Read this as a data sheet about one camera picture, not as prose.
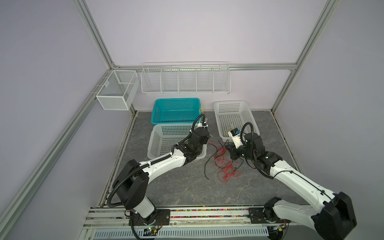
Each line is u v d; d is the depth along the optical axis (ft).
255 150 1.96
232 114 3.90
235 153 2.29
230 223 2.42
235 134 2.27
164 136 3.44
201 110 3.91
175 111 3.91
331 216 1.25
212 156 3.10
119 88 3.36
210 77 3.39
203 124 2.23
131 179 1.56
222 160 3.08
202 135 2.01
